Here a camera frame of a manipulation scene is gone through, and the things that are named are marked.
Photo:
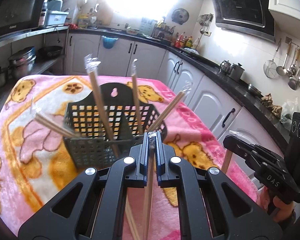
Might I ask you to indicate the metal skimmer strainer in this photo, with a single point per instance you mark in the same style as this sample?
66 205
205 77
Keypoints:
269 67

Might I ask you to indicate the steel kettle on counter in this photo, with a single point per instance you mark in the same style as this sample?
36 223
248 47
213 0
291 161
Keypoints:
236 72

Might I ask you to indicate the person's right hand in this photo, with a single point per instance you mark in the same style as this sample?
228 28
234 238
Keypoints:
284 210

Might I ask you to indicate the blue plastic storage box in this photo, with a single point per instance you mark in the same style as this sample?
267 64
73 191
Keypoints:
55 18

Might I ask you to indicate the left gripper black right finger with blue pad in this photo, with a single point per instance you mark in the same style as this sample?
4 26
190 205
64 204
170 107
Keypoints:
210 205

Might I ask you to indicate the bamboo chopstick pair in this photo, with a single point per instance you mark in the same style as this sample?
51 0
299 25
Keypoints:
168 109
147 204
48 122
91 66

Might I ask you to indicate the blue hanging trash bin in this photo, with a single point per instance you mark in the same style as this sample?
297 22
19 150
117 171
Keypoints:
108 42

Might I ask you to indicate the metal shelf rack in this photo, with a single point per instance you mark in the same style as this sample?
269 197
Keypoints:
49 45

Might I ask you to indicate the black range hood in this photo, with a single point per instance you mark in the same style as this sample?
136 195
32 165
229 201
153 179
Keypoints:
246 16

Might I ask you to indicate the pink bear print blanket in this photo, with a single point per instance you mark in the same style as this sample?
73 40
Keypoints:
35 165

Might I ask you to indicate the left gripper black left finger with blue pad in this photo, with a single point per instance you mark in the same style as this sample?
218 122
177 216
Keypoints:
92 206

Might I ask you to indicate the black microwave oven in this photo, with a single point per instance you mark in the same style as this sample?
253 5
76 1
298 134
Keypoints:
18 15

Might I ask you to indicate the dark green perforated utensil basket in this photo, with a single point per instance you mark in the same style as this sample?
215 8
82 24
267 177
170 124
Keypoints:
93 148

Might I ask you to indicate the wall exhaust fan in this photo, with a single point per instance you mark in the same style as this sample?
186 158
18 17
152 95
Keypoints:
180 16

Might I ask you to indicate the stainless steel stacked pots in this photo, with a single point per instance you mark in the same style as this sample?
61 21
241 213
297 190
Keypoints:
22 62

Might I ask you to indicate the bamboo chopstick pair front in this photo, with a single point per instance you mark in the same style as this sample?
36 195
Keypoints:
48 122

